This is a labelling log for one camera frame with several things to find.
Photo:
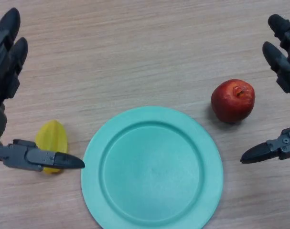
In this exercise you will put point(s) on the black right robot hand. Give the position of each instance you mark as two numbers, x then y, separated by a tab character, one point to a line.
286	69

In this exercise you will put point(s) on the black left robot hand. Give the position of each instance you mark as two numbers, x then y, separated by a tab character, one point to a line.
6	71

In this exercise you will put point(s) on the red apple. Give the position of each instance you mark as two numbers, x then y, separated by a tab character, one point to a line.
227	105

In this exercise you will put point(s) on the green round plate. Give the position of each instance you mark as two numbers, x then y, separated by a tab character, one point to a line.
152	171

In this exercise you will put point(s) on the yellow starfruit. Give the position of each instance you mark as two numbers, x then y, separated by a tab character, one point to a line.
51	136

